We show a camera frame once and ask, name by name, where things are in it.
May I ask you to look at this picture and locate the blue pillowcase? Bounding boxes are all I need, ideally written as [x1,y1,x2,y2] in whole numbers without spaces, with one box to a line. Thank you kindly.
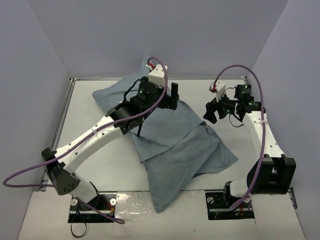
[91,55,239,214]

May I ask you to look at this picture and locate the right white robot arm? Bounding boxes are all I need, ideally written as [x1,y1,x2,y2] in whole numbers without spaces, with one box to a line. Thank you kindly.
[203,82,296,207]

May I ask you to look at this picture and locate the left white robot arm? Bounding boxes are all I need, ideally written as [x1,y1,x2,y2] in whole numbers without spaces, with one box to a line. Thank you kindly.
[41,76,179,209]

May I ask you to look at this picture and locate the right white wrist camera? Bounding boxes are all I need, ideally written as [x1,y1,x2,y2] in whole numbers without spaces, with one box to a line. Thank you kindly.
[209,81,226,103]

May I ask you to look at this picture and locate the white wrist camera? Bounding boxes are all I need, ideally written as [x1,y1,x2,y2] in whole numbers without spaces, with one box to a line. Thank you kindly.
[209,81,226,103]
[145,64,165,88]

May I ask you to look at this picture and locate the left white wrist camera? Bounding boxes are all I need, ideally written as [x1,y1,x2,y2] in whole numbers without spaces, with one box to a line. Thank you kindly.
[145,64,165,88]

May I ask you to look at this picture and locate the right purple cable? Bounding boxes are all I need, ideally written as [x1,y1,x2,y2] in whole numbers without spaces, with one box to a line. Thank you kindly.
[212,64,265,210]

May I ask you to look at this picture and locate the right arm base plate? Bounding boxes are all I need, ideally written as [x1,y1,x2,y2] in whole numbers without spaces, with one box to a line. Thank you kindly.
[205,190,255,221]

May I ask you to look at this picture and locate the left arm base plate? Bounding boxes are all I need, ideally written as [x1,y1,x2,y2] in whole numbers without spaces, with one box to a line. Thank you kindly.
[67,193,118,224]

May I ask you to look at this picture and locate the black loop cable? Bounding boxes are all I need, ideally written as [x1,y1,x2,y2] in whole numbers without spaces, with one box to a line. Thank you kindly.
[70,221,87,240]

